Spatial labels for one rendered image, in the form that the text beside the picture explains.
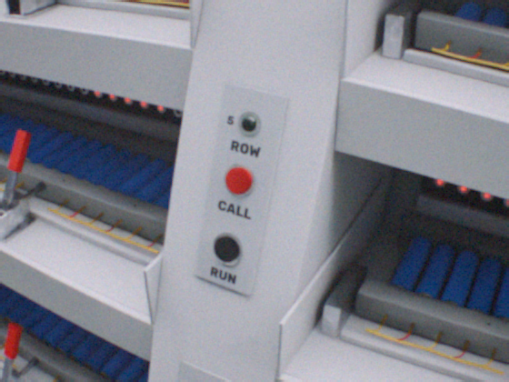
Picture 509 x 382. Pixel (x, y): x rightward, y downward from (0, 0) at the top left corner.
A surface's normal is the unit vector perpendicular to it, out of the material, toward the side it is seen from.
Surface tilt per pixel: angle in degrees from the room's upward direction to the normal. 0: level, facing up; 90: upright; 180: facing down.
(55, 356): 20
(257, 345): 90
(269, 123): 90
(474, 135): 110
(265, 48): 90
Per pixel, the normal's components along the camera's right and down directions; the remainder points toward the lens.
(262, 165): -0.44, 0.15
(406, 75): 0.01, -0.84
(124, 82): -0.47, 0.47
